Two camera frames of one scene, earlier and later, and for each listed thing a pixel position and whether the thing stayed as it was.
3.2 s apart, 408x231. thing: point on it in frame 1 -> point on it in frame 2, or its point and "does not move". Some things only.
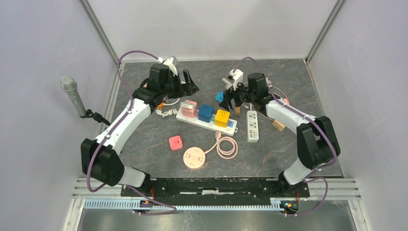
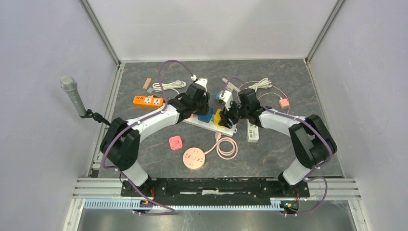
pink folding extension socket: x=175 y=143 does not move
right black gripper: x=229 y=95 -> x=226 y=114
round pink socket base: x=194 y=158 does not move
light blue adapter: x=219 y=96 does not move
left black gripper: x=187 y=88 -> x=206 y=100
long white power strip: x=232 y=126 does not move
